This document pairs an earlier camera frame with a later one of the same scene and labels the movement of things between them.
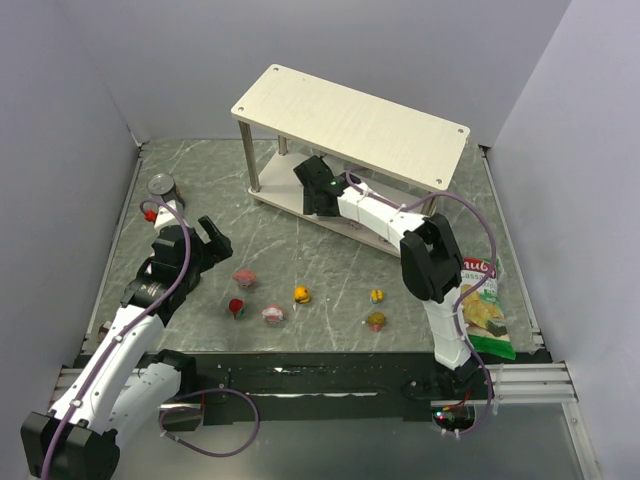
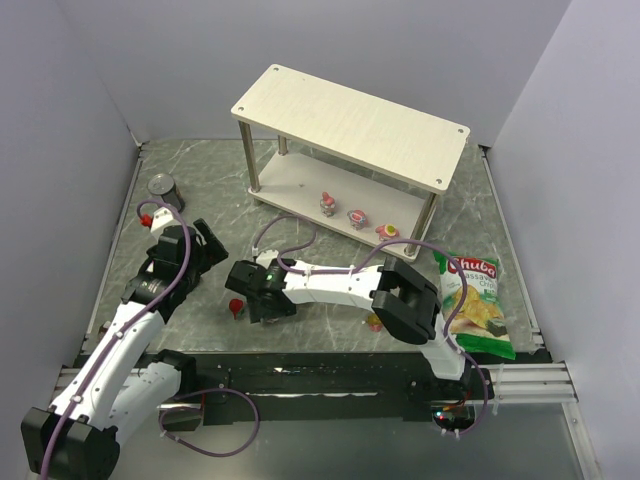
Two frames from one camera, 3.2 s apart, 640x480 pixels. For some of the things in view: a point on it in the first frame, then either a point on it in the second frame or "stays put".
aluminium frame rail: [532, 383] stays put
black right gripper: [310, 182] → [240, 277]
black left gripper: [198, 245] stays put
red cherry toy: [235, 305] stays put
